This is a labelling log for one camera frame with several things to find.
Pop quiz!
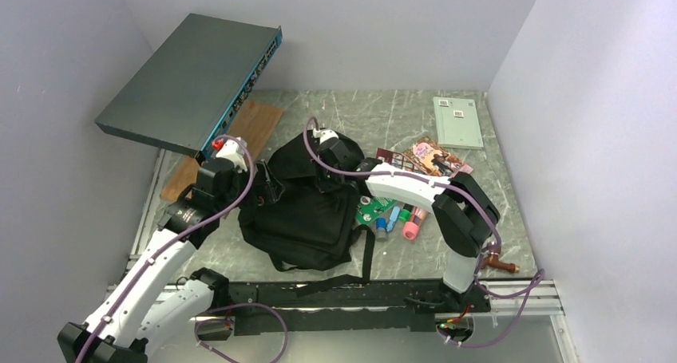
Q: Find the dark red picture book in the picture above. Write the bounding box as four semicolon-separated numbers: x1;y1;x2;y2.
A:
376;148;419;172

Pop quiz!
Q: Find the black student backpack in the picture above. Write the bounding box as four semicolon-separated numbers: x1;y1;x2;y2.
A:
238;131;375;297

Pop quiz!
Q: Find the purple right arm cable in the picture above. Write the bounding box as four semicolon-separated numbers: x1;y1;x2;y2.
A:
303;116;546;349

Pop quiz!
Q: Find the pale green notebook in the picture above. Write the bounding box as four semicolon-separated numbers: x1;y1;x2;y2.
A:
433;97;484;150

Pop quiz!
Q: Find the grey network switch box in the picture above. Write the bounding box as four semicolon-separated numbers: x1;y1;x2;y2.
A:
95;14;283;162

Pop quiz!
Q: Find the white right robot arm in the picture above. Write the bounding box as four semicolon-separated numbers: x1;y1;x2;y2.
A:
304;140;501;311

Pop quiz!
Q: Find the brown wooden board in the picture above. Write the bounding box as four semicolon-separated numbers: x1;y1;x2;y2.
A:
160;100;283;201

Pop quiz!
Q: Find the pink illustrated book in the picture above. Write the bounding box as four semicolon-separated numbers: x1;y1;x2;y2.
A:
402;136;473;177

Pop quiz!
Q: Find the brown wooden faucet toy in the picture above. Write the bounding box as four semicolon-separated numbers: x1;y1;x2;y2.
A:
480;249;521;274

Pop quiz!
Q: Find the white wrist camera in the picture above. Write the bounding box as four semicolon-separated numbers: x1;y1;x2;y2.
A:
312;128;339;145
212;137;248;172

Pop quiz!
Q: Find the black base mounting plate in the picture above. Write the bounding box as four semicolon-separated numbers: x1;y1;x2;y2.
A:
196;278;491;341

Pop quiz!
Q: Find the green book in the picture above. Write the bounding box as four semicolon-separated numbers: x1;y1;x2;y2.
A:
355;195;395;225

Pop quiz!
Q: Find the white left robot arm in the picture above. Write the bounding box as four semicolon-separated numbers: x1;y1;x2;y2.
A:
57;155;256;362

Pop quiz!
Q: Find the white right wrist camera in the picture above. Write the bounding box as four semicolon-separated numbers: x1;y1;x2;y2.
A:
312;128;339;145

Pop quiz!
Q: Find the pink marker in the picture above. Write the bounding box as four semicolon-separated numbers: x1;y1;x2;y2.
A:
402;207;427;240

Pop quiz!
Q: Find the light blue marker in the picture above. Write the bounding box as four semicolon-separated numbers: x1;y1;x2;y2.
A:
386;206;402;233

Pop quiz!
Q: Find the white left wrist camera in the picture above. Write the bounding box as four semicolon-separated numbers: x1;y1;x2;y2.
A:
212;137;248;172

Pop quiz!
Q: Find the green marker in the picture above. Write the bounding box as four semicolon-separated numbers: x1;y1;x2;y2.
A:
398;204;414;223

